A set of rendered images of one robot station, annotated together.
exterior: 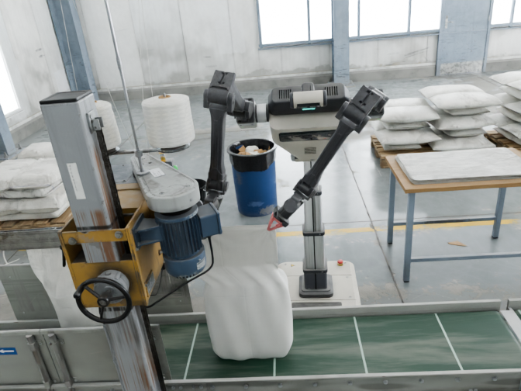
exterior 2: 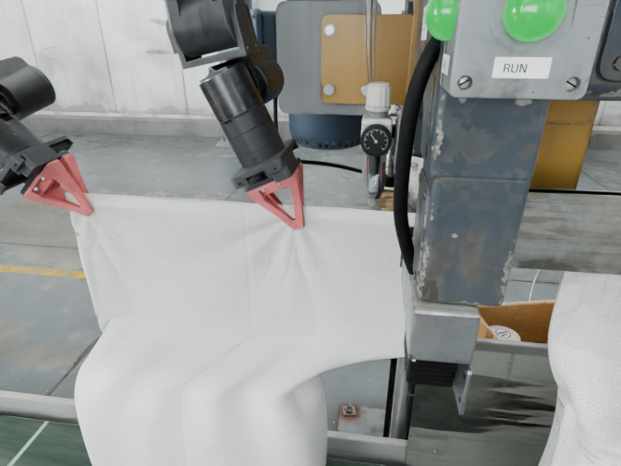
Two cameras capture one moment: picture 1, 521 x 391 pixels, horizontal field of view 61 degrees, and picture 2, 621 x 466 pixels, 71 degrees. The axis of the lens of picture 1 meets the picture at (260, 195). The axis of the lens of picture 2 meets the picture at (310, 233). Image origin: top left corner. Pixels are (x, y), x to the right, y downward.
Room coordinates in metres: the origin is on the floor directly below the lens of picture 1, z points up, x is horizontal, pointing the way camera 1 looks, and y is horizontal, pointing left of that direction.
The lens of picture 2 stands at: (2.19, 0.31, 1.28)
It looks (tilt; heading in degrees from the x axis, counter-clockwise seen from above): 25 degrees down; 184
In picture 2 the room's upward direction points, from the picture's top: straight up
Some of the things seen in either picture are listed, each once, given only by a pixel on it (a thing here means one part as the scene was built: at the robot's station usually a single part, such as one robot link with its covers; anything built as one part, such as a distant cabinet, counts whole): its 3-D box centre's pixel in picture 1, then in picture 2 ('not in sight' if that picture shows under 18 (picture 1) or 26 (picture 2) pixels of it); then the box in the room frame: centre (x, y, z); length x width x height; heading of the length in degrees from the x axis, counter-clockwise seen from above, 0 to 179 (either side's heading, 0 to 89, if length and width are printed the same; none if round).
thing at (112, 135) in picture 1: (96, 125); not in sight; (1.55, 0.55, 1.61); 0.15 x 0.14 x 0.17; 85
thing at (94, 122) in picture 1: (95, 121); not in sight; (1.32, 0.47, 1.68); 0.05 x 0.03 x 0.06; 175
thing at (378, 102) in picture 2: not in sight; (378, 148); (1.66, 0.36, 1.14); 0.05 x 0.04 x 0.16; 175
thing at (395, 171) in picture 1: (457, 214); not in sight; (2.82, -1.42, 0.38); 0.95 x 0.62 x 0.75; 85
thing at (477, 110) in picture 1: (459, 105); not in sight; (5.01, -2.40, 0.57); 0.66 x 0.43 x 0.13; 175
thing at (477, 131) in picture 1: (457, 125); not in sight; (5.00, -2.39, 0.33); 0.66 x 0.42 x 0.13; 178
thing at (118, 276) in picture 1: (111, 286); not in sight; (1.24, 0.53, 1.14); 0.11 x 0.06 x 0.11; 85
